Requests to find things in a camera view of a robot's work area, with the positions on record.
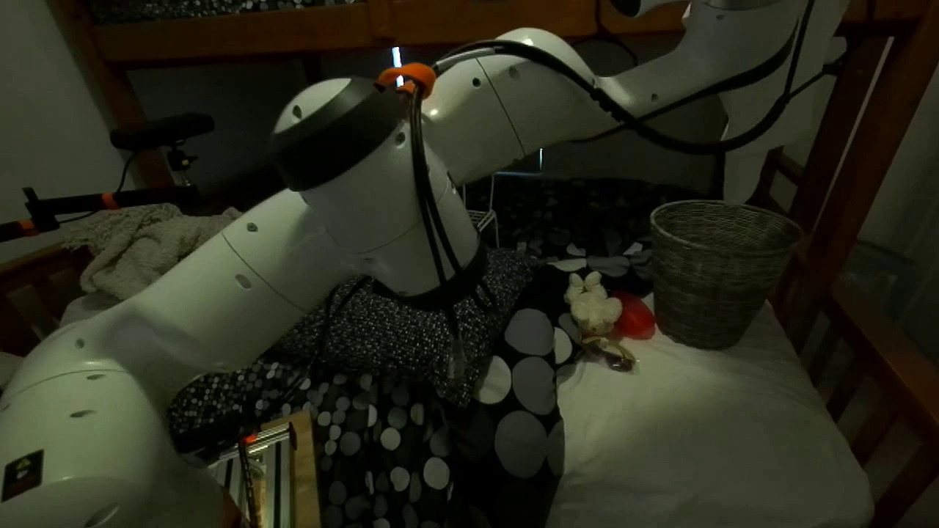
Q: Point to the woven wicker basket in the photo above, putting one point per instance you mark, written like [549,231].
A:
[721,283]

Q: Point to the cream stuffed toy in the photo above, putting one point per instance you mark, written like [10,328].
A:
[591,303]

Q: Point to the beige fuzzy blanket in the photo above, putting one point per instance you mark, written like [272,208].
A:
[137,249]

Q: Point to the wooden bunk bed frame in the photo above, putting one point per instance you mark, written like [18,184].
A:
[852,195]

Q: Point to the white mattress sheet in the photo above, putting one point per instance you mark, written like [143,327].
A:
[705,441]

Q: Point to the black large-dot polka blanket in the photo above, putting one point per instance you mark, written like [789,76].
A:
[529,391]

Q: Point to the black white-speckled blanket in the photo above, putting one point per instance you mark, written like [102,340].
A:
[412,332]

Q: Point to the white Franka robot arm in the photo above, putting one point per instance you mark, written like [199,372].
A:
[194,310]

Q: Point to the stack of books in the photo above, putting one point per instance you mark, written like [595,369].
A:
[266,470]

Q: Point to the red round object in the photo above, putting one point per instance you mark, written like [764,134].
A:
[638,319]

